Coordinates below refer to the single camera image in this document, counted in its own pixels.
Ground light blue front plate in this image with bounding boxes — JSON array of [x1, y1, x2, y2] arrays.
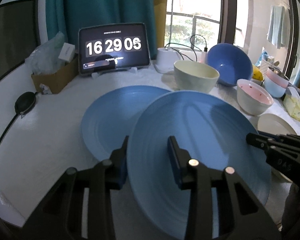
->
[[127, 90, 271, 239]]

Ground yellow tissue pack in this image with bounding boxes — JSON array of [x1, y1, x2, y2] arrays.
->
[[283, 87, 300, 122]]

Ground white storage basket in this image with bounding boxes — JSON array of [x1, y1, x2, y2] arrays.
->
[[260, 56, 275, 76]]

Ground black charger cable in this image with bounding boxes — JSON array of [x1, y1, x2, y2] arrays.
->
[[165, 34, 208, 62]]

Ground dark blue large bowl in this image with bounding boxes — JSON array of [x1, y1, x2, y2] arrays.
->
[[207, 43, 253, 87]]

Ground white desk lamp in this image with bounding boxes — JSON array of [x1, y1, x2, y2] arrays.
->
[[154, 0, 183, 74]]

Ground pink strawberry bowl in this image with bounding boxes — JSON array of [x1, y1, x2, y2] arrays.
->
[[237, 79, 274, 116]]

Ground beige plate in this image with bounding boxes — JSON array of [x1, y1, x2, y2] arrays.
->
[[257, 113, 298, 181]]

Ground tablet showing clock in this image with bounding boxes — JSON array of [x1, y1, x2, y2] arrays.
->
[[78, 23, 151, 76]]

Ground cardboard box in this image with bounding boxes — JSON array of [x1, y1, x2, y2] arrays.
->
[[31, 56, 78, 94]]

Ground cream green bowl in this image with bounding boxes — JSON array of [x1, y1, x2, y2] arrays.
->
[[174, 60, 220, 93]]

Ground black round pouch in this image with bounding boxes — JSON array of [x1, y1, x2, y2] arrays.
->
[[14, 92, 37, 118]]

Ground dark window frame post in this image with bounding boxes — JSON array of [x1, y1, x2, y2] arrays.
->
[[218, 0, 237, 44]]

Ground small white box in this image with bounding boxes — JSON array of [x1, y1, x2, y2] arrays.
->
[[58, 42, 75, 63]]

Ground person right hand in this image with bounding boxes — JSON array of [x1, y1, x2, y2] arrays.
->
[[281, 183, 300, 239]]

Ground light blue steel bowl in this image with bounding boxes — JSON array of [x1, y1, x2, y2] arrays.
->
[[263, 77, 286, 98]]

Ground clear plastic bag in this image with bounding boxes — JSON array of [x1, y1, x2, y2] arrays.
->
[[25, 31, 65, 75]]

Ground light blue plate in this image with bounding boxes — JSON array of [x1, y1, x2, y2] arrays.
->
[[81, 85, 169, 161], [127, 90, 271, 239]]

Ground white lace tablecloth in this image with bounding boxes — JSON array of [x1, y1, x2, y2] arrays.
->
[[0, 60, 300, 238]]

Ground hanging light shirt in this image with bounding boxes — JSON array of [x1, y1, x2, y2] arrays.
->
[[267, 5, 290, 49]]

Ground yellow wet wipes pack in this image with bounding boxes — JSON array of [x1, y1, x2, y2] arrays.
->
[[252, 64, 263, 81]]

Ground pink steel bowl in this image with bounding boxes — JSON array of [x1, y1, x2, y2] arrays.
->
[[266, 67, 289, 88]]

